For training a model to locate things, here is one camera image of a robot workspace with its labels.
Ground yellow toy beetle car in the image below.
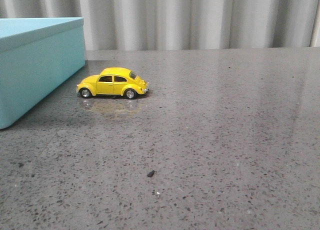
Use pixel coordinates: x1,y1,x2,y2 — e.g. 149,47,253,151
76,67,149,100

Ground light blue storage box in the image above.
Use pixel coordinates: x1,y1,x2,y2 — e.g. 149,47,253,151
0,17,85,129

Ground small black debris chip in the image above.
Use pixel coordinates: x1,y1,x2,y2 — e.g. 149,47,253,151
147,170,156,178

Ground white pleated curtain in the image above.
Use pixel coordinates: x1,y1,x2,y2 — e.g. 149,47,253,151
0,0,320,51

